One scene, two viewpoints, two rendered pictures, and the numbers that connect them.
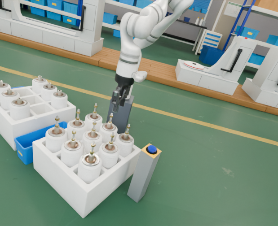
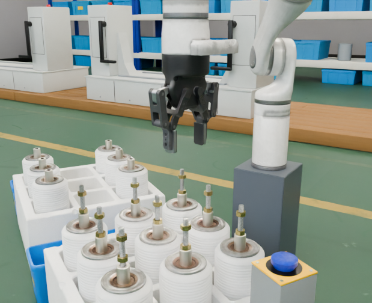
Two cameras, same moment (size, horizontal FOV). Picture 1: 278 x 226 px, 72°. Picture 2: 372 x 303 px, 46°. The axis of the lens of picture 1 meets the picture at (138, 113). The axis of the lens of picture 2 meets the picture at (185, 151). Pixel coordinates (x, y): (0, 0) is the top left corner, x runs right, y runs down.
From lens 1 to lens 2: 0.37 m
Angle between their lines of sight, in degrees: 33
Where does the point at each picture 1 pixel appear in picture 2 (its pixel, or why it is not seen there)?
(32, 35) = (146, 96)
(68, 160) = (87, 286)
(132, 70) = (189, 33)
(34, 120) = (71, 216)
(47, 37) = not seen: hidden behind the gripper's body
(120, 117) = (261, 217)
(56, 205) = not seen: outside the picture
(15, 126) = (33, 225)
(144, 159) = (262, 292)
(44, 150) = (54, 266)
